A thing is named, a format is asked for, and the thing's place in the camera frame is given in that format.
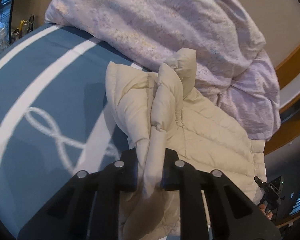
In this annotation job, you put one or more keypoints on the lilac floral duvet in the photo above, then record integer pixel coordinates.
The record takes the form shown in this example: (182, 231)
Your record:
(233, 69)

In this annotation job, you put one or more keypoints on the blue white striped bed sheet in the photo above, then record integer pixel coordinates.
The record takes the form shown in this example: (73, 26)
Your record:
(54, 117)

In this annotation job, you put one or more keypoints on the person right hand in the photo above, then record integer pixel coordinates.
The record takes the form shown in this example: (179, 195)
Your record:
(265, 211)

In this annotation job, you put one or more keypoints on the wooden door frame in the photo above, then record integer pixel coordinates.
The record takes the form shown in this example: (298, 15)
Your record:
(288, 73)

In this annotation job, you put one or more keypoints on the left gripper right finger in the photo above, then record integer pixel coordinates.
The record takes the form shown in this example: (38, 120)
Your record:
(211, 205)

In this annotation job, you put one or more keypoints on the beige quilted down jacket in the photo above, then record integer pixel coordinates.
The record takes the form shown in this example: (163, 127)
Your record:
(163, 110)

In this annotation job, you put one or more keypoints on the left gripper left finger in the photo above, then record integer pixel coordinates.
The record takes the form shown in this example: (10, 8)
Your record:
(87, 206)

